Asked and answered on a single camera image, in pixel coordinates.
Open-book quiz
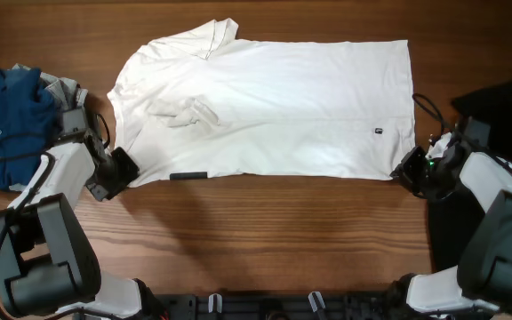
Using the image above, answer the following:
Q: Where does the white polo shirt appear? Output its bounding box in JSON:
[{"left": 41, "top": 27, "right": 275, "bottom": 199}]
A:
[{"left": 108, "top": 19, "right": 415, "bottom": 186}]

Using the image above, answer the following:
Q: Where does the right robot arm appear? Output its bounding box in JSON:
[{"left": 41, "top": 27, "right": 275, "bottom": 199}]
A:
[{"left": 391, "top": 119, "right": 512, "bottom": 318}]

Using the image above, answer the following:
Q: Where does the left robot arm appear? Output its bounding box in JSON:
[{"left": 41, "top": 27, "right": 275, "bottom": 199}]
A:
[{"left": 0, "top": 107, "right": 163, "bottom": 319}]

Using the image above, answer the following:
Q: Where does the grey folded garment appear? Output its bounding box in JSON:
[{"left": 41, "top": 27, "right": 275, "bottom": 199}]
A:
[{"left": 8, "top": 63, "right": 89, "bottom": 195}]

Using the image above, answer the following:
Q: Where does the black garment right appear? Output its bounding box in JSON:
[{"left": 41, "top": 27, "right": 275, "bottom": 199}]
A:
[{"left": 427, "top": 78, "right": 512, "bottom": 272}]

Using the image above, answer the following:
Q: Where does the blue folded polo shirt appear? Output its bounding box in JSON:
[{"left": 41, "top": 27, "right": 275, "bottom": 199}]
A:
[{"left": 0, "top": 68, "right": 57, "bottom": 190}]

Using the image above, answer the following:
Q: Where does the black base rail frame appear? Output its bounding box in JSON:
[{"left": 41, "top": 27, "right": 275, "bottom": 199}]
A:
[{"left": 157, "top": 292, "right": 416, "bottom": 320}]

